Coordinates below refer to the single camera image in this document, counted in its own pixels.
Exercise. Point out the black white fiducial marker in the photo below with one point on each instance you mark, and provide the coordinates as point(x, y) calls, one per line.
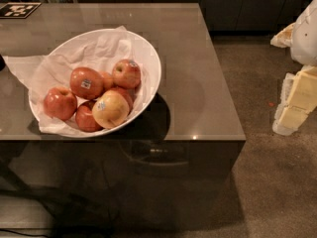
point(14, 10)

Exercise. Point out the small apple in middle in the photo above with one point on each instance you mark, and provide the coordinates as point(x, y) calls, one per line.
point(107, 80)

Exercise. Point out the dark red apple bottom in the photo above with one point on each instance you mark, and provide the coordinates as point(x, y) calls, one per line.
point(84, 118)

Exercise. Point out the yellow-red apple front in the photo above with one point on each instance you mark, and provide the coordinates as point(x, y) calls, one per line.
point(110, 110)

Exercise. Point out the red apple with sticker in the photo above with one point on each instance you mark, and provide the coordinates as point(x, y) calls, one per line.
point(86, 83)

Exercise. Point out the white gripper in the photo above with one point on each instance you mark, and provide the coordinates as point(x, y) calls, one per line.
point(305, 39)

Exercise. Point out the white bowl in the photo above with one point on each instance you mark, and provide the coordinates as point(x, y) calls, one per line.
point(145, 92)

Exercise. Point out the white paper napkin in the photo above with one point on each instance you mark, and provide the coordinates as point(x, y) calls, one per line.
point(98, 49)

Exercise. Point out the red apple far left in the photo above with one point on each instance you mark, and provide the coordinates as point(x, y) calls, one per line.
point(60, 103)

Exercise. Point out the red apple top right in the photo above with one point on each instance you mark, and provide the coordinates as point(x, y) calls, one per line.
point(126, 73)

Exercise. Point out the red apple behind yellow one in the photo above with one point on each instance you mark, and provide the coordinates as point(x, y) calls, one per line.
point(126, 94)

